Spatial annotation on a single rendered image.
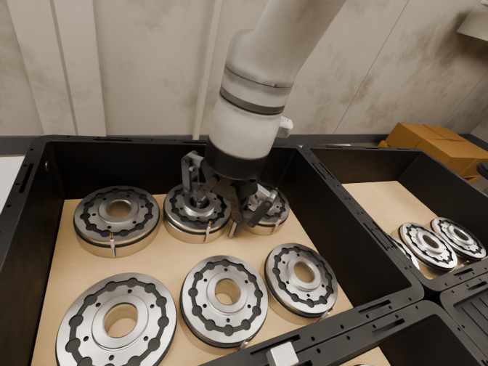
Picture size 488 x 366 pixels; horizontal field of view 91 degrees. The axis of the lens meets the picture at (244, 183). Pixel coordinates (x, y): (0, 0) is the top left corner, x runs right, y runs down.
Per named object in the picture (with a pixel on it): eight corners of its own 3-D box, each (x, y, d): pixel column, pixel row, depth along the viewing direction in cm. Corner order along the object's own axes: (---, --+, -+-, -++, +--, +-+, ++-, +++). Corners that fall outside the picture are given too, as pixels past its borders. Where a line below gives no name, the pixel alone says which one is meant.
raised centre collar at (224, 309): (211, 322, 25) (213, 319, 25) (200, 278, 28) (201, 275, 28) (253, 309, 27) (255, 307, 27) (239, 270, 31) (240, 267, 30)
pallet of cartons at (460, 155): (417, 146, 359) (438, 123, 334) (474, 183, 308) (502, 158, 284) (372, 149, 303) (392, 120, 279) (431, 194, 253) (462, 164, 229)
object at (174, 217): (169, 237, 32) (169, 234, 32) (160, 185, 39) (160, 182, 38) (238, 227, 36) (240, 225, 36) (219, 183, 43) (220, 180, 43)
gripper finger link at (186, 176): (198, 150, 34) (203, 186, 37) (187, 148, 34) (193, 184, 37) (186, 158, 32) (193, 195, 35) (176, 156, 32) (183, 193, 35)
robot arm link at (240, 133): (290, 133, 34) (309, 90, 30) (263, 172, 25) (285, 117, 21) (233, 108, 35) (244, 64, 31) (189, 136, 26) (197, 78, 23)
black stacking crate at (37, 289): (-14, 505, 17) (-121, 526, 10) (56, 202, 37) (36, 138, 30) (367, 332, 34) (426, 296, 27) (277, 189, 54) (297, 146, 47)
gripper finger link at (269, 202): (266, 199, 30) (242, 221, 33) (277, 208, 30) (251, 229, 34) (273, 187, 32) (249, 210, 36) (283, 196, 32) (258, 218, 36)
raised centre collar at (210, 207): (185, 218, 35) (186, 215, 34) (179, 194, 38) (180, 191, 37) (218, 214, 37) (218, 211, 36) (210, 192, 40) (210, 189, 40)
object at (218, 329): (191, 360, 23) (192, 359, 22) (174, 264, 29) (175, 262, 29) (281, 328, 27) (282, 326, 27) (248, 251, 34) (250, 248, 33)
